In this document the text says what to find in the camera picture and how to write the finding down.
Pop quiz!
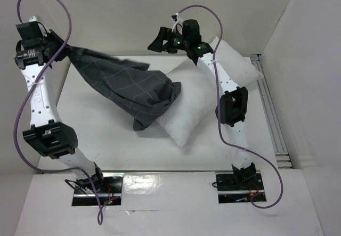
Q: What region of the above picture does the dark grey checked pillowcase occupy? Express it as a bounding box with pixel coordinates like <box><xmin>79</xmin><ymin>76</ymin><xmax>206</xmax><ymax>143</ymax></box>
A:
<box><xmin>67</xmin><ymin>47</ymin><xmax>182</xmax><ymax>131</ymax></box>

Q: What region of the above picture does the white pillow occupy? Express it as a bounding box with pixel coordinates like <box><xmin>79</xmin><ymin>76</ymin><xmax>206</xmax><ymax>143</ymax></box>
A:
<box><xmin>157</xmin><ymin>37</ymin><xmax>263</xmax><ymax>148</ymax></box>

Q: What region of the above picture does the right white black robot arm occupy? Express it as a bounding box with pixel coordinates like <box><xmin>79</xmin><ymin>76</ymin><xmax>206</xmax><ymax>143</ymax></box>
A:
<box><xmin>148</xmin><ymin>19</ymin><xmax>256</xmax><ymax>189</ymax></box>

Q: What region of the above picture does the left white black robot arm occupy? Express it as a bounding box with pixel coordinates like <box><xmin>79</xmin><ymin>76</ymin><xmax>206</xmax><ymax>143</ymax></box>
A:
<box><xmin>15</xmin><ymin>21</ymin><xmax>105</xmax><ymax>193</ymax></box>

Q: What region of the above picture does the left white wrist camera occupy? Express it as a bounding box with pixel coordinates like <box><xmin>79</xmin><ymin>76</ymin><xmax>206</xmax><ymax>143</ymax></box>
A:
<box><xmin>28</xmin><ymin>15</ymin><xmax>48</xmax><ymax>36</ymax></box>

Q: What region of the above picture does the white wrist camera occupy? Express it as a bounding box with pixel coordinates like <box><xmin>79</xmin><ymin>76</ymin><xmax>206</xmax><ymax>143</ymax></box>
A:
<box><xmin>171</xmin><ymin>12</ymin><xmax>183</xmax><ymax>32</ymax></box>
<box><xmin>28</xmin><ymin>15</ymin><xmax>48</xmax><ymax>36</ymax></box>

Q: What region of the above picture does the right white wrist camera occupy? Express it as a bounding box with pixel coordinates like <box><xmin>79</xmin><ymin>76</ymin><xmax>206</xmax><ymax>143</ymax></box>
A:
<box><xmin>171</xmin><ymin>12</ymin><xmax>183</xmax><ymax>32</ymax></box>

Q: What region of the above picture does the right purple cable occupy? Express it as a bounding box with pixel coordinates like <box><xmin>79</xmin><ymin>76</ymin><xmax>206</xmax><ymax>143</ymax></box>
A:
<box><xmin>175</xmin><ymin>5</ymin><xmax>284</xmax><ymax>209</ymax></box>

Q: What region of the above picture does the purple cable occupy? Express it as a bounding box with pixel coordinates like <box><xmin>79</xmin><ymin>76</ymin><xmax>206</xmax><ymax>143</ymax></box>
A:
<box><xmin>13</xmin><ymin>0</ymin><xmax>114</xmax><ymax>225</ymax></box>
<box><xmin>175</xmin><ymin>5</ymin><xmax>284</xmax><ymax>209</ymax></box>

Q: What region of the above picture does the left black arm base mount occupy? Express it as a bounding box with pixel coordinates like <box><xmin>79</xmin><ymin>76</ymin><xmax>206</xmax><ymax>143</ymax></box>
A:
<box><xmin>64</xmin><ymin>173</ymin><xmax>124</xmax><ymax>207</ymax></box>

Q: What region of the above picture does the aluminium rail at table edge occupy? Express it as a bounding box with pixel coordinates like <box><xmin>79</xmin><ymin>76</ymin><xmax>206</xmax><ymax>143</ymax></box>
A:
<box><xmin>250</xmin><ymin>54</ymin><xmax>293</xmax><ymax>169</ymax></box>

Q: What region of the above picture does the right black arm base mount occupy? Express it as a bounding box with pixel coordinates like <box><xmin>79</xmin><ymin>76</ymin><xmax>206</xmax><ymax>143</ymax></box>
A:
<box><xmin>212</xmin><ymin>171</ymin><xmax>266</xmax><ymax>204</ymax></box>

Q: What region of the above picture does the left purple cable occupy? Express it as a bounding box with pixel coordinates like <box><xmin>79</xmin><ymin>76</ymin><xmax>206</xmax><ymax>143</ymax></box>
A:
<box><xmin>13</xmin><ymin>0</ymin><xmax>114</xmax><ymax>225</ymax></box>

